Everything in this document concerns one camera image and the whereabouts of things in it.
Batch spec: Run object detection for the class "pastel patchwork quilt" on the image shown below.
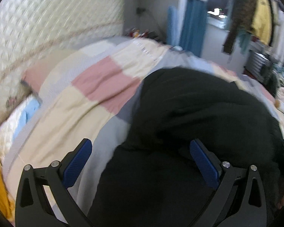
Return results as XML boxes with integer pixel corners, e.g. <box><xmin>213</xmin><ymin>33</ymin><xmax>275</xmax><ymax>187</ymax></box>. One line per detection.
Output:
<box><xmin>2</xmin><ymin>37</ymin><xmax>284</xmax><ymax>218</ymax></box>

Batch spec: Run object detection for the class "white hoodie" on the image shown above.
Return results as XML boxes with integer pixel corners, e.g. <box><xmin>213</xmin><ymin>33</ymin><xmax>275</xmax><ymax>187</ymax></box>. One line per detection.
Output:
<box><xmin>272</xmin><ymin>7</ymin><xmax>284</xmax><ymax>64</ymax></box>

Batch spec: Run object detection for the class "black puffer jacket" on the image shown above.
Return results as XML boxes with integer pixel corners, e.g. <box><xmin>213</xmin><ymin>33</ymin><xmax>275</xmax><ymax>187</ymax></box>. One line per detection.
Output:
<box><xmin>90</xmin><ymin>67</ymin><xmax>284</xmax><ymax>227</ymax></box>

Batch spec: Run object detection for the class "grey suitcase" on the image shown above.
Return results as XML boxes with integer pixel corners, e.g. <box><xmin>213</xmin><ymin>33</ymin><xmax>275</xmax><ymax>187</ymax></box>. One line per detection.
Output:
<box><xmin>246</xmin><ymin>52</ymin><xmax>268</xmax><ymax>76</ymax></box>

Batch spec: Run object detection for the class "white quilted mattress pad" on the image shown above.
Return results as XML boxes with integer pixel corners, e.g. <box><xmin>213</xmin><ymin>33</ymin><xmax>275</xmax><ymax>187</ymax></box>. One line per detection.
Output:
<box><xmin>0</xmin><ymin>95</ymin><xmax>42</xmax><ymax>156</ymax></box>

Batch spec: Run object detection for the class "yellow fleece jacket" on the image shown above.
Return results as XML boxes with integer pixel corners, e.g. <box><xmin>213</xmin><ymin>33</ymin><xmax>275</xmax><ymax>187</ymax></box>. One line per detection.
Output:
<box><xmin>250</xmin><ymin>0</ymin><xmax>274</xmax><ymax>45</ymax></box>

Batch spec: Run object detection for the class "brown plaid scarf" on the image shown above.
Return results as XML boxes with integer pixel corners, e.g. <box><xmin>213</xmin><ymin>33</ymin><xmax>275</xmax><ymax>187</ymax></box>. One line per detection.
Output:
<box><xmin>222</xmin><ymin>0</ymin><xmax>258</xmax><ymax>55</ymax></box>

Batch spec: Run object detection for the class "bedside clutter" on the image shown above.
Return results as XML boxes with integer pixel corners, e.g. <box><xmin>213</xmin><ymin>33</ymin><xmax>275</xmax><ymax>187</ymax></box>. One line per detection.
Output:
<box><xmin>126</xmin><ymin>28</ymin><xmax>160</xmax><ymax>39</ymax></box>

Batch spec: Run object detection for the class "blue curtain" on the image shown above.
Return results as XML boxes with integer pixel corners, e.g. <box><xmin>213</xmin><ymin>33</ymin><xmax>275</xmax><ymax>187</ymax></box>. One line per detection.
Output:
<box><xmin>180</xmin><ymin>0</ymin><xmax>207</xmax><ymax>57</ymax></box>

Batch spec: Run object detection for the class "pile of clothes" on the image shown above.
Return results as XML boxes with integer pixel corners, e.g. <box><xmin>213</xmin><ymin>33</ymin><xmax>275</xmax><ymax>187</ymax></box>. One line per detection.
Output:
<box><xmin>263</xmin><ymin>54</ymin><xmax>284</xmax><ymax>119</ymax></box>

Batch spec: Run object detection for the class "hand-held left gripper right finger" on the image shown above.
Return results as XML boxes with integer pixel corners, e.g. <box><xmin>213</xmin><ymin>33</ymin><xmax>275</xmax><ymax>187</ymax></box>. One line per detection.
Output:
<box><xmin>190</xmin><ymin>139</ymin><xmax>268</xmax><ymax>227</ymax></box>

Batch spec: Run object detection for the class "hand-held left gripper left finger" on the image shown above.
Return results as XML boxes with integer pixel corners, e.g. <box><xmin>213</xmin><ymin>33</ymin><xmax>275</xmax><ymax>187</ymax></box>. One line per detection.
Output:
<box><xmin>15</xmin><ymin>138</ymin><xmax>93</xmax><ymax>227</ymax></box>

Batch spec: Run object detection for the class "cream padded headboard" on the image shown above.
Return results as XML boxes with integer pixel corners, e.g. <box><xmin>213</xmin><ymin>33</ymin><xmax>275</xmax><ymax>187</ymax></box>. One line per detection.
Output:
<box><xmin>0</xmin><ymin>0</ymin><xmax>125</xmax><ymax>135</ymax></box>

